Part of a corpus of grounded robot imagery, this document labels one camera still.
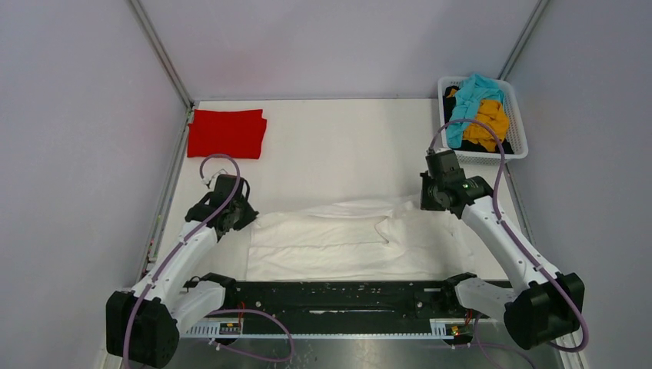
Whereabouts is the folded red t-shirt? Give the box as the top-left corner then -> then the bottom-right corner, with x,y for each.
187,109 -> 267,160

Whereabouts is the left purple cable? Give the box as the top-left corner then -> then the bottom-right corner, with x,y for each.
121,153 -> 297,369

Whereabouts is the purple cable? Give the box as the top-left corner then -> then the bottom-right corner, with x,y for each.
121,153 -> 297,369
427,118 -> 590,369

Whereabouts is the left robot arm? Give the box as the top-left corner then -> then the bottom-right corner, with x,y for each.
105,174 -> 258,368

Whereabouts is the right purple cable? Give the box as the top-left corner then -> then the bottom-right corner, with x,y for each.
427,118 -> 590,369

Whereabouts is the white t-shirt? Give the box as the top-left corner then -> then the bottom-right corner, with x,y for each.
245,196 -> 475,281

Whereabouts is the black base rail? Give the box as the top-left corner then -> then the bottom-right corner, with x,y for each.
140,272 -> 511,337

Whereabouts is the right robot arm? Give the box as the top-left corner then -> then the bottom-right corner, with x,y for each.
421,149 -> 586,350

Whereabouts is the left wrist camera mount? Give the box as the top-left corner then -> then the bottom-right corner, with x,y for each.
202,168 -> 228,188

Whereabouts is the teal t-shirt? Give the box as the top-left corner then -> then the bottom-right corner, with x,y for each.
445,73 -> 510,151

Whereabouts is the black t-shirt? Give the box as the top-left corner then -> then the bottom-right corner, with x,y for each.
441,85 -> 514,155

